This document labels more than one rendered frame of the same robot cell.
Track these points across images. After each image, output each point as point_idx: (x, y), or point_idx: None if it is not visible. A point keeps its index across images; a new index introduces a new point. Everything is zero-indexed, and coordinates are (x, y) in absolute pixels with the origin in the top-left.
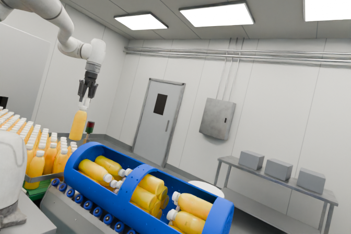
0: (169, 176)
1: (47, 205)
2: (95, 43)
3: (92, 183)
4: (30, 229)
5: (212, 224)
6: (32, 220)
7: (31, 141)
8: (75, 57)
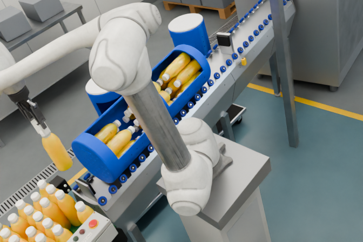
0: None
1: (119, 212)
2: (1, 48)
3: (142, 137)
4: None
5: (199, 57)
6: None
7: (40, 236)
8: None
